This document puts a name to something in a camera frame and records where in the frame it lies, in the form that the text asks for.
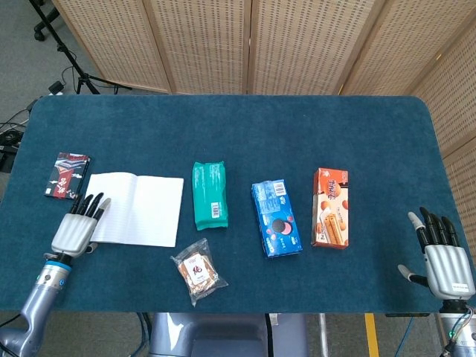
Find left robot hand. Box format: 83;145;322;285
50;191;112;260

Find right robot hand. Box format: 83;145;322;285
397;206;476;300

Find white lined notebook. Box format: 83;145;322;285
84;171;185;248

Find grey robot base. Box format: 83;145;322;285
147;312;310;357

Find black red snack box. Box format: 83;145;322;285
44;151;93;201

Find bread in clear bag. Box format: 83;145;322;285
170;237;229;308

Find orange biscuit roll box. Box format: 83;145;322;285
311;167;350;249

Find green snack pack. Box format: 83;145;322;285
191;160;229;232

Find black tripod stand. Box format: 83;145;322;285
28;0;133;96

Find blue Oreo cookie box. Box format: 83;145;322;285
251;178;303;259

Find blue table cloth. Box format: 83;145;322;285
0;94;457;314

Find black office chair base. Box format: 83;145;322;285
33;6;61;42

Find black floor cables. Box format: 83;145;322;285
0;97;40;174

